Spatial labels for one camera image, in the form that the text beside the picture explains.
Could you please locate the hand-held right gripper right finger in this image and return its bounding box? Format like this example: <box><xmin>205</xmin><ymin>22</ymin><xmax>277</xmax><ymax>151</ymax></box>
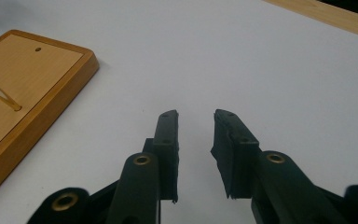
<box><xmin>210</xmin><ymin>108</ymin><xmax>262</xmax><ymax>200</ymax></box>

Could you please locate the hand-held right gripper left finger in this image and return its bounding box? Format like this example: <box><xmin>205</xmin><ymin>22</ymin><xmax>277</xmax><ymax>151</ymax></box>
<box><xmin>142</xmin><ymin>109</ymin><xmax>181</xmax><ymax>204</ymax></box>

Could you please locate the wooden base board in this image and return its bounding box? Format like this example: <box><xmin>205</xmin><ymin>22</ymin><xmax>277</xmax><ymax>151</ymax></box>
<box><xmin>0</xmin><ymin>29</ymin><xmax>100</xmax><ymax>206</ymax></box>

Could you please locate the gold metal rod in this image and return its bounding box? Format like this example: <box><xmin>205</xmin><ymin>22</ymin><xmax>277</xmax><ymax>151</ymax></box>
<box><xmin>0</xmin><ymin>71</ymin><xmax>23</xmax><ymax>112</ymax></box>

